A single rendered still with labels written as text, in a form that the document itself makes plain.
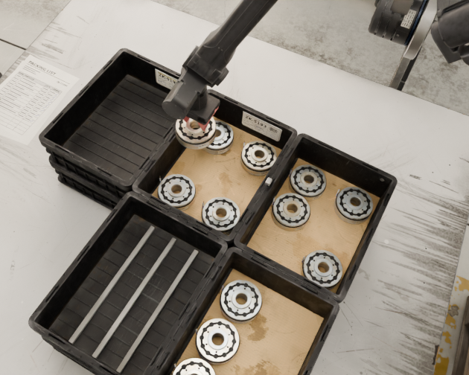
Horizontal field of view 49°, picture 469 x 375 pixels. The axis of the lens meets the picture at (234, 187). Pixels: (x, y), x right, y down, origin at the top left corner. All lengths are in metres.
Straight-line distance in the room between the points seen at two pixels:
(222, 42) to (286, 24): 2.13
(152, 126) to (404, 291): 0.88
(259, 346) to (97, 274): 0.44
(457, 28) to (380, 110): 1.05
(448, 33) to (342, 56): 2.18
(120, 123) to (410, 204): 0.93
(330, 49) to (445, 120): 1.24
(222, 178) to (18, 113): 0.74
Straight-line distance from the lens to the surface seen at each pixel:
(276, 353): 1.31
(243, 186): 1.47
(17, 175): 1.72
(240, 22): 0.97
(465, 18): 0.87
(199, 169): 1.49
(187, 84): 1.11
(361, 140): 1.79
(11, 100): 1.89
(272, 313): 1.33
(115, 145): 1.55
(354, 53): 3.07
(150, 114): 1.61
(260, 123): 1.51
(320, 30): 3.14
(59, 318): 1.36
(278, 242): 1.40
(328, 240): 1.43
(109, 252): 1.39
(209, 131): 1.31
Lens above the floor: 2.10
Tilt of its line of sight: 60 degrees down
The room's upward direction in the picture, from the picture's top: 8 degrees clockwise
